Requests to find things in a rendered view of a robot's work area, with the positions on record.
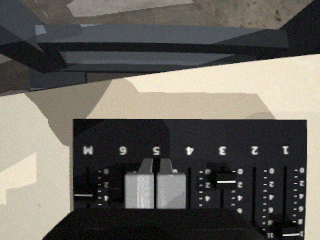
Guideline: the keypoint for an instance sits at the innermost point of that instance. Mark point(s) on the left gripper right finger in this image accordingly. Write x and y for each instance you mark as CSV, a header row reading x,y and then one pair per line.
x,y
170,187

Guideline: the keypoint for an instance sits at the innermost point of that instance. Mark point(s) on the black lighting desk panel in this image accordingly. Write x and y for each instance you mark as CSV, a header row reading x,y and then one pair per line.
x,y
269,157

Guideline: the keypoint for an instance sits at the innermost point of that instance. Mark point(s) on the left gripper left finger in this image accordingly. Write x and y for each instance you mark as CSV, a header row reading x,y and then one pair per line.
x,y
140,187

